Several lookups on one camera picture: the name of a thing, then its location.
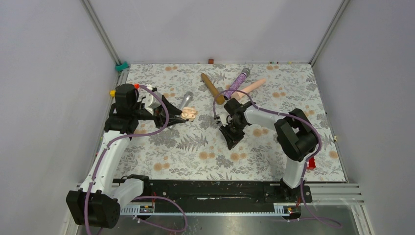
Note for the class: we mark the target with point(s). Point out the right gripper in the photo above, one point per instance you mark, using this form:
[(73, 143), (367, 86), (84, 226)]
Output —
[(232, 140)]

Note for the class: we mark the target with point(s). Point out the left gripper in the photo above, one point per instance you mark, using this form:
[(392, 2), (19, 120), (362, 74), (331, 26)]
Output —
[(159, 117)]

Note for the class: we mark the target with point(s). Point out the beige charging case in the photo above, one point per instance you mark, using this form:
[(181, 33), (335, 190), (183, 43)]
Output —
[(188, 114)]

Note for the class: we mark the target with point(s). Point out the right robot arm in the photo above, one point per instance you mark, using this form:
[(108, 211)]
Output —
[(296, 136)]

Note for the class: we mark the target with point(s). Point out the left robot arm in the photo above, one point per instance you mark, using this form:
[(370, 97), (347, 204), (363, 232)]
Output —
[(96, 203)]

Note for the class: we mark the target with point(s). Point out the silver microphone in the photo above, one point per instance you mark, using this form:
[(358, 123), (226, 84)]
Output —
[(187, 98)]

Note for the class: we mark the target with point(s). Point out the floral table mat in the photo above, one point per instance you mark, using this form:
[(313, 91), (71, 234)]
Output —
[(197, 150)]

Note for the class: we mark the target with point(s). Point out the gold microphone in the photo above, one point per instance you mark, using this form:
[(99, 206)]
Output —
[(213, 90)]

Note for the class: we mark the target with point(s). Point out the pink microphone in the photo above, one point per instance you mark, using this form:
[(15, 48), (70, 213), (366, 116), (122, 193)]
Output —
[(248, 89)]

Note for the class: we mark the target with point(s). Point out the purple glitter microphone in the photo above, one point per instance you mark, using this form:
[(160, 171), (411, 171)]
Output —
[(237, 83)]

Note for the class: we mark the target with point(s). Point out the teal corner clip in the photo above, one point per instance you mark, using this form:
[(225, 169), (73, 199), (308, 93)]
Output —
[(122, 66)]

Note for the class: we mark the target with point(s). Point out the red box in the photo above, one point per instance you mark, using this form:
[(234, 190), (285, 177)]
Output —
[(311, 164)]

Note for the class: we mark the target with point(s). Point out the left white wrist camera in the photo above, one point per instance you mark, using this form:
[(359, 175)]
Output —
[(150, 102)]

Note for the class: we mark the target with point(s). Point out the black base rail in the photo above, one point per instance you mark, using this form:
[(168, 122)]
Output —
[(219, 196)]

